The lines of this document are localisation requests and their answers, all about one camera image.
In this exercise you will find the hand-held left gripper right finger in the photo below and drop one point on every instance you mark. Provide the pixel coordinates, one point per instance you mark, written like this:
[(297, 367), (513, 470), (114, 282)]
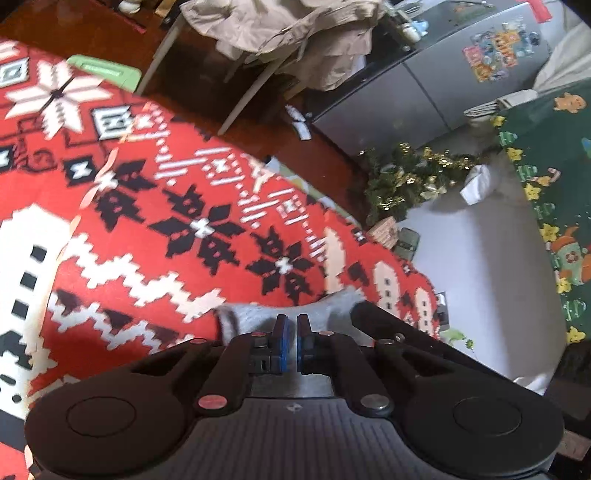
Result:
[(302, 344)]

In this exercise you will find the green plastic lid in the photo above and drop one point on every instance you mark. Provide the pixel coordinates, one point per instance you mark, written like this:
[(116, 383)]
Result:
[(106, 74)]

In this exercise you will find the grey ribbed polo shirt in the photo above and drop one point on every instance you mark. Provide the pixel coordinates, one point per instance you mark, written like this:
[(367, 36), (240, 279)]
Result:
[(258, 316)]

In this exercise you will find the green gift box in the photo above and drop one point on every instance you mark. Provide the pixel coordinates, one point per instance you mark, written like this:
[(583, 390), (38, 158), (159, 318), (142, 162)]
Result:
[(407, 242)]

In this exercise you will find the small decorated Christmas tree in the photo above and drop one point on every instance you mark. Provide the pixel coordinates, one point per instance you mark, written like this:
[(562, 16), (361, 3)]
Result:
[(411, 180)]

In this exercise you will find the light wooden chair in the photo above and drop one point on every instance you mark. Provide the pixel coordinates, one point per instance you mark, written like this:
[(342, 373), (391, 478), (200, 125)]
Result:
[(159, 55)]

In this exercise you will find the red box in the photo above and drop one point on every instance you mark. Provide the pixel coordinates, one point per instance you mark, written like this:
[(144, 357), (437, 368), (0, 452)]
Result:
[(541, 9)]

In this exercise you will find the silver refrigerator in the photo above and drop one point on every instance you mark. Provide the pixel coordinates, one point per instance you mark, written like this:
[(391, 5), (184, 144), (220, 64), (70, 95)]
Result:
[(415, 83)]

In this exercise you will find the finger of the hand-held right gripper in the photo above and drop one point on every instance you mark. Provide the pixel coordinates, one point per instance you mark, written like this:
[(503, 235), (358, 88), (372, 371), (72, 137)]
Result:
[(392, 325)]

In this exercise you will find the grey white towel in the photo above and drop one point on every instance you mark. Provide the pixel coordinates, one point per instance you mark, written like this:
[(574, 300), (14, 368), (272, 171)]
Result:
[(498, 104)]

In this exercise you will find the green festive wall banner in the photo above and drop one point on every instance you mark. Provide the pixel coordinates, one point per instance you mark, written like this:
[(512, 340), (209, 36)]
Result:
[(554, 184)]

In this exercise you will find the beige jacket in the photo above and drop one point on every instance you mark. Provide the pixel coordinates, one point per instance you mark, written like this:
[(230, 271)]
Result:
[(286, 32)]

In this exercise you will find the tan patterned gift box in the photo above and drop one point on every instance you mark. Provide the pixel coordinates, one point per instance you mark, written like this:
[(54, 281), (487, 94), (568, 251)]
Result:
[(384, 233)]

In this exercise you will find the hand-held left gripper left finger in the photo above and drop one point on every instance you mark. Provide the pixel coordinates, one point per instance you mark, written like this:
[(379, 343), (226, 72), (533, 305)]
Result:
[(282, 344)]

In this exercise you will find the colourful fridge magnets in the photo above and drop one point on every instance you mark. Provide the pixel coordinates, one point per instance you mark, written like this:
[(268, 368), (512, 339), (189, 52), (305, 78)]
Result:
[(498, 50)]

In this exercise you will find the red patterned blanket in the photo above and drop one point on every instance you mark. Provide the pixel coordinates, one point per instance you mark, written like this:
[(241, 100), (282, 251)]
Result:
[(138, 184)]

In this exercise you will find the white crumpled cloth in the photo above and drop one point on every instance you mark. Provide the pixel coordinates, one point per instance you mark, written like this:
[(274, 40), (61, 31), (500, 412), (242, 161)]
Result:
[(475, 184)]

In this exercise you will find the white blue jar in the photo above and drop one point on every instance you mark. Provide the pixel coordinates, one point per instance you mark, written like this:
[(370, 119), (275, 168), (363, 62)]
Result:
[(413, 30)]

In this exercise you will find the cream curtain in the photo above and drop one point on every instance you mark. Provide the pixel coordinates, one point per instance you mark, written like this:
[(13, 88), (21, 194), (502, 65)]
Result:
[(568, 55)]

